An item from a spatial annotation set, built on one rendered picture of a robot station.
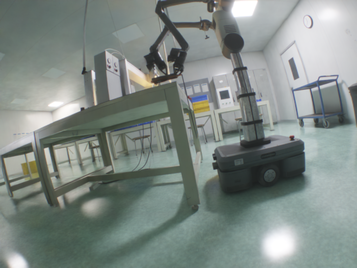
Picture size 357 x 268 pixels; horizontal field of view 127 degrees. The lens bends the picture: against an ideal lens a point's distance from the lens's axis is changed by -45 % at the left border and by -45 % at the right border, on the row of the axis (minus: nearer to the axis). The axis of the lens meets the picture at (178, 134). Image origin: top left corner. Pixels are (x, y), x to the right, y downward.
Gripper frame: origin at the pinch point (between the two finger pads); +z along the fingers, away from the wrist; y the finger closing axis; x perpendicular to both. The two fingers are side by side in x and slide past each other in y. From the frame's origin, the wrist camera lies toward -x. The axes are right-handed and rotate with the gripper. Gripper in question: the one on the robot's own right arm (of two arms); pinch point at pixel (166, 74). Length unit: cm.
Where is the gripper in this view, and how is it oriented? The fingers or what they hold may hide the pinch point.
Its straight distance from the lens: 122.8
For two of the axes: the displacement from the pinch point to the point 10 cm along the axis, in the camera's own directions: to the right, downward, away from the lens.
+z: 4.4, 9.0, -0.1
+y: -1.5, 0.7, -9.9
